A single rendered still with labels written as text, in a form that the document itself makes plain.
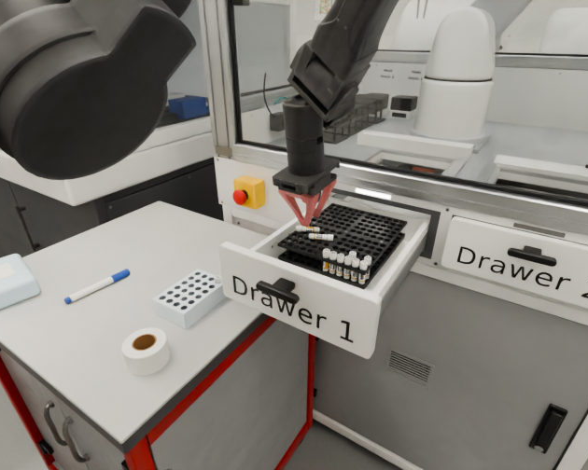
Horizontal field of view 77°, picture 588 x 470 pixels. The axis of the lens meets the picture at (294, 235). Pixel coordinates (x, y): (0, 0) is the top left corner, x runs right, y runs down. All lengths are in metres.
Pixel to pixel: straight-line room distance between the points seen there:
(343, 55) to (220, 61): 0.58
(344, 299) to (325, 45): 0.33
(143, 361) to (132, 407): 0.07
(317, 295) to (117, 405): 0.34
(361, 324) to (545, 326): 0.46
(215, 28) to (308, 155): 0.52
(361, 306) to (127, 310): 0.49
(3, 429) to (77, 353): 1.08
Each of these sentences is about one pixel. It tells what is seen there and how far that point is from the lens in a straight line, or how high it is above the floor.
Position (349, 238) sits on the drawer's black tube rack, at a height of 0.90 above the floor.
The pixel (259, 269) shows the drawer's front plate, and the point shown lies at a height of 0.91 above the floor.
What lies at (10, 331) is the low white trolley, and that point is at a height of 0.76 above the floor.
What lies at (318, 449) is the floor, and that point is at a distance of 1.47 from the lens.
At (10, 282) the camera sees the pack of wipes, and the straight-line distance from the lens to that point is 0.95.
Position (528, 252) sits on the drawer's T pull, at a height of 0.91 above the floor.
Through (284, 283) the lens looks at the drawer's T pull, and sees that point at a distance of 0.57.
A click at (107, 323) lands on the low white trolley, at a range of 0.81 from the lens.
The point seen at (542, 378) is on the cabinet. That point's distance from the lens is 1.00.
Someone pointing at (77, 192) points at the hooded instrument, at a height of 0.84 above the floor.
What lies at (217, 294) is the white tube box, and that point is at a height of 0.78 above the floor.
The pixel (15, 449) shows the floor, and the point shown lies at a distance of 1.74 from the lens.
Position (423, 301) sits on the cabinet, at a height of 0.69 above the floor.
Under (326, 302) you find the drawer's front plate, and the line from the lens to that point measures 0.57.
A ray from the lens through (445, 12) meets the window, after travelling 0.77.
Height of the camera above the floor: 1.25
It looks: 29 degrees down
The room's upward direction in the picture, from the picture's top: straight up
